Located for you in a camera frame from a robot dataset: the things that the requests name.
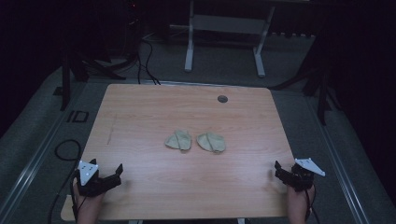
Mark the person's right hand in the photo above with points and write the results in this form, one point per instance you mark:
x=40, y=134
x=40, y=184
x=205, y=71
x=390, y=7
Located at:
x=297, y=205

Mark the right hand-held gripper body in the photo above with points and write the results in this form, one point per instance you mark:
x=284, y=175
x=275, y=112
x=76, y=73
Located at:
x=303, y=175

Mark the silver floor rail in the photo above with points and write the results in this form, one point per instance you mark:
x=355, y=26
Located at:
x=337, y=161
x=34, y=161

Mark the black metal stand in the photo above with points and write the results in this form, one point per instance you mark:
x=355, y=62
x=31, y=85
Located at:
x=66, y=84
x=322, y=99

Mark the white metal desk frame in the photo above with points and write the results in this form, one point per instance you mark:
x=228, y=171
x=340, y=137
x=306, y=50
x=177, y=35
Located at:
x=229, y=24

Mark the grey table grommet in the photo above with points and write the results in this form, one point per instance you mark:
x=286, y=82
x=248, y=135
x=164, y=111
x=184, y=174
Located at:
x=222, y=99

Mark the person's left hand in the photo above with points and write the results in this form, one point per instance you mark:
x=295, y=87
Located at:
x=88, y=207

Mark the light green sock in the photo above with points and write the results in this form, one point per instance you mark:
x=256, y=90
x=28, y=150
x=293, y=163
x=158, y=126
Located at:
x=182, y=140
x=213, y=142

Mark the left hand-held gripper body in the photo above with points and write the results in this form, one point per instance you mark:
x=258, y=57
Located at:
x=93, y=182

